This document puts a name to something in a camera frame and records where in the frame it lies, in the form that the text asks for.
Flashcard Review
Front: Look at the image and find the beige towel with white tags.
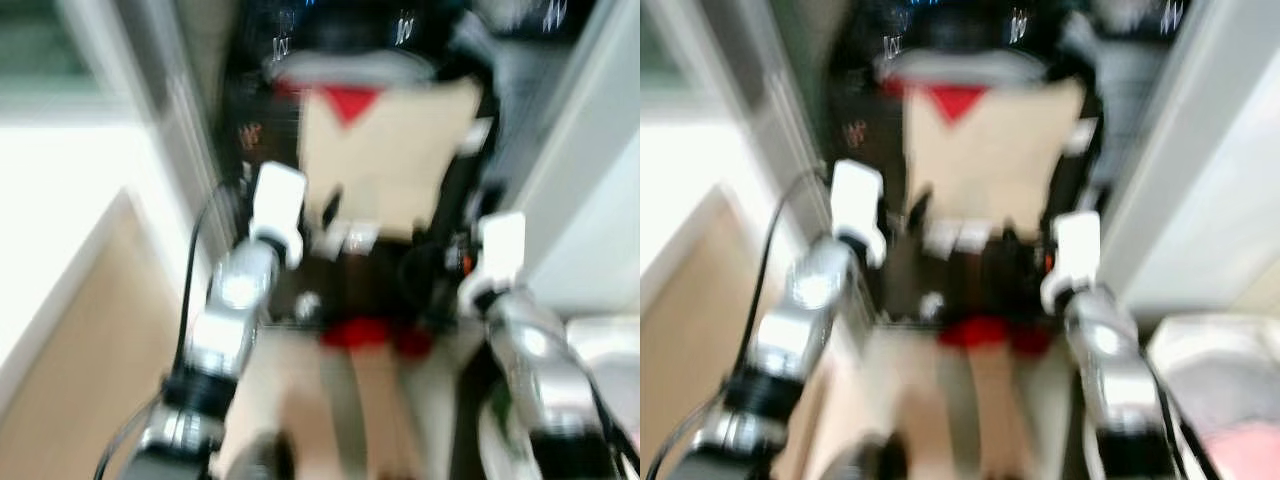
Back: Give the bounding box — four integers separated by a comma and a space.
905, 78, 1088, 241
298, 80, 483, 241

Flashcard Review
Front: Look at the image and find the black top-load washing machine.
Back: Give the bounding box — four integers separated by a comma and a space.
815, 0, 1161, 331
215, 0, 561, 331

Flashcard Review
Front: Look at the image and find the crumpled red cloth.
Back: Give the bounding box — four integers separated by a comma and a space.
320, 318, 436, 359
940, 318, 1053, 356

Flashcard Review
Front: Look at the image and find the white plastic basin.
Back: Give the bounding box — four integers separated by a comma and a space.
1145, 315, 1280, 480

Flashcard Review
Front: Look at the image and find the dark robot left foot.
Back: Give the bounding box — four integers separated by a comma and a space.
860, 435, 911, 480
255, 435, 296, 480

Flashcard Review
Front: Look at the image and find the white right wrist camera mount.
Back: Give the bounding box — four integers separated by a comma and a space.
458, 212, 528, 311
1040, 212, 1101, 313

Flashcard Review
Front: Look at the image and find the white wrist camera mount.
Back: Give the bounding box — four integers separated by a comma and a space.
1040, 212, 1101, 313
458, 212, 528, 311
248, 163, 308, 266
828, 160, 886, 266

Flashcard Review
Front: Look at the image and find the red cloth garment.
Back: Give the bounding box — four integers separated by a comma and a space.
315, 85, 386, 129
925, 85, 991, 126

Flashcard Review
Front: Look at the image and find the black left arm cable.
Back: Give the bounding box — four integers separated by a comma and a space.
95, 180, 251, 480
645, 170, 831, 480

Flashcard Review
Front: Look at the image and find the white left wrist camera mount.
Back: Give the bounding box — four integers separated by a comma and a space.
828, 160, 886, 266
248, 163, 308, 266

